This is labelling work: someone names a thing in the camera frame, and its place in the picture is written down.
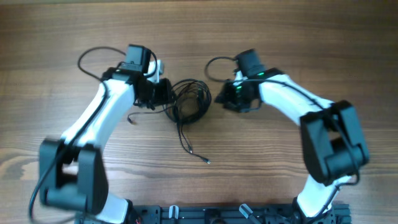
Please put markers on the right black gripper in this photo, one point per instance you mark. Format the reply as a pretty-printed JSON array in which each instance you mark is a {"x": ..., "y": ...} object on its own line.
[{"x": 227, "y": 98}]

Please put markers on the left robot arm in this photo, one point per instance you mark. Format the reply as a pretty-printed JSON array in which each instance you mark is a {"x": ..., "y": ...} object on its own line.
[{"x": 72, "y": 175}]

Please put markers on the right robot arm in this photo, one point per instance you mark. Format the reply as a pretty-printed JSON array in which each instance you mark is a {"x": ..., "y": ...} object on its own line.
[{"x": 333, "y": 145}]

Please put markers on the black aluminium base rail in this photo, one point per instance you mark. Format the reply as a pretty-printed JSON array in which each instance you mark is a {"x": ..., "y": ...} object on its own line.
[{"x": 272, "y": 213}]

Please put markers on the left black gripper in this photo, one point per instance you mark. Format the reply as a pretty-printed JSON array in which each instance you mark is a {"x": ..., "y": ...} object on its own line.
[{"x": 165, "y": 96}]

